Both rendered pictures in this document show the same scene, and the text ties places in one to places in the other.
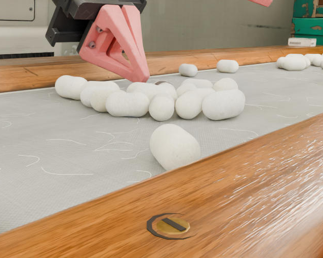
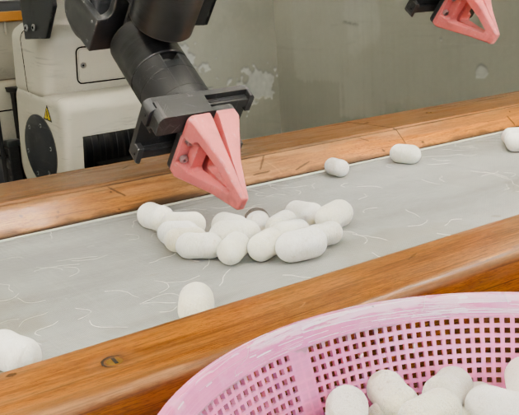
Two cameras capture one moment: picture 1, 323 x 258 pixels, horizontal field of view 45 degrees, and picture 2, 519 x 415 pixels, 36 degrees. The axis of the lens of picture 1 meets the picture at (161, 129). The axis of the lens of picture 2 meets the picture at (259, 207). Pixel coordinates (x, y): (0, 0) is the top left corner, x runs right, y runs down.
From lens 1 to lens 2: 28 cm
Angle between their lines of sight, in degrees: 13
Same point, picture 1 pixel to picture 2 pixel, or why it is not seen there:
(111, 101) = (180, 244)
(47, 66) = (137, 181)
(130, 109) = (199, 252)
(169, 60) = (317, 149)
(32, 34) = not seen: hidden behind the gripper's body
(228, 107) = (301, 249)
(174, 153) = (185, 311)
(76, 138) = (132, 289)
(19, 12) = not seen: hidden behind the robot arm
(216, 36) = (503, 38)
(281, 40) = not seen: outside the picture
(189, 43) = (455, 55)
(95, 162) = (136, 314)
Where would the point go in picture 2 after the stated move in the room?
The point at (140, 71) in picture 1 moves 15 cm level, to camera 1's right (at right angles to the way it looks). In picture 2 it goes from (236, 193) to (427, 191)
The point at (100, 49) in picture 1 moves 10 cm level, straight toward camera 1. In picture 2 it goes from (193, 165) to (172, 192)
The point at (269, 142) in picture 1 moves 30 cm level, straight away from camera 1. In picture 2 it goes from (239, 305) to (423, 177)
